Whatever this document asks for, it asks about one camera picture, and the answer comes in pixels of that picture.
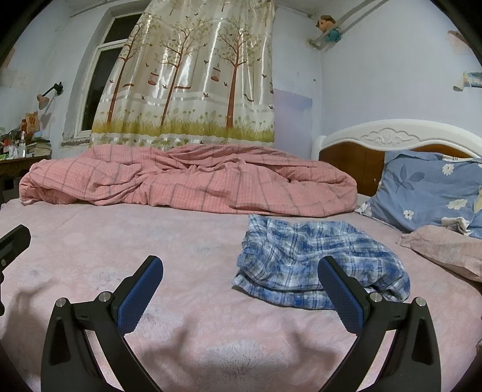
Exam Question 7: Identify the tree print curtain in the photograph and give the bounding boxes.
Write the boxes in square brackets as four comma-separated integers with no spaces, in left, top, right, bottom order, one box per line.
[89,0,275,148]

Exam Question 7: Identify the plush toy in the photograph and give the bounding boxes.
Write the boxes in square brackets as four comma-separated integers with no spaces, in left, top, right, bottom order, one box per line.
[315,15,343,43]

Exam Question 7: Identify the white and brown headboard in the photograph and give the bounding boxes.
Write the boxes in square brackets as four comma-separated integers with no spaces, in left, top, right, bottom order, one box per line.
[312,119,482,197]

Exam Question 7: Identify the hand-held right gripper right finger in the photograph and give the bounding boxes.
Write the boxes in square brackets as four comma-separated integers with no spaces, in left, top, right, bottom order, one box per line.
[317,255,442,392]

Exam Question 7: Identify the brown wooden desk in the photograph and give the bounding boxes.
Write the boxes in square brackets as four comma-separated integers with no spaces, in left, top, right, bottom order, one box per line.
[0,154,51,204]

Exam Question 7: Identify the blue plaid shirt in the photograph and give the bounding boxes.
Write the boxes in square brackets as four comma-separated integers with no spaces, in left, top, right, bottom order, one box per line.
[232,214,411,310]

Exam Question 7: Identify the peeling wall sticker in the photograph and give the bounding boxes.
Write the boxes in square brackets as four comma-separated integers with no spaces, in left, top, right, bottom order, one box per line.
[453,71,482,91]

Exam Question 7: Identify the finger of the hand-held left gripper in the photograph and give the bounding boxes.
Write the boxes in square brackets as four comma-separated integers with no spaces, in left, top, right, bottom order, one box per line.
[0,224,31,317]

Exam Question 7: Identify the pale purple wall panel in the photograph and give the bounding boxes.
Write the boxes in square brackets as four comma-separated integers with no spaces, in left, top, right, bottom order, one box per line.
[273,88,314,151]

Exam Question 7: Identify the blue floral pillow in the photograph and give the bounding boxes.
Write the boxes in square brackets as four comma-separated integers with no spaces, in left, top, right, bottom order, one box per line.
[365,151,482,239]

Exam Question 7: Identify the white framed window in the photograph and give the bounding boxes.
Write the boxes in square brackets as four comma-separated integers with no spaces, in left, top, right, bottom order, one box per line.
[73,11,142,142]

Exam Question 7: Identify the white wall pipes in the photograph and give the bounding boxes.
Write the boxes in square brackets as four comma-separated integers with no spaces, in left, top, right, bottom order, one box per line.
[307,0,377,51]

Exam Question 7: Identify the pink checked quilt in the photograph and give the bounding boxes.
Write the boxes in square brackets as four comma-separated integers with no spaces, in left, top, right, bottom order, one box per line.
[19,143,358,217]

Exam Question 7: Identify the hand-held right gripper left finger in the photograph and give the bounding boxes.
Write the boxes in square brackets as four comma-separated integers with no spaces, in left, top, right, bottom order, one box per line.
[41,255,164,392]

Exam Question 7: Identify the pink pillow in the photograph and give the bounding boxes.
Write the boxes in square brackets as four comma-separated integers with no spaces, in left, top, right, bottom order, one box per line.
[400,225,482,283]

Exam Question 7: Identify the stack of books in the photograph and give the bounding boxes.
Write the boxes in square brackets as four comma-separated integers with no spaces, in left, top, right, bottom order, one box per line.
[26,139,51,157]

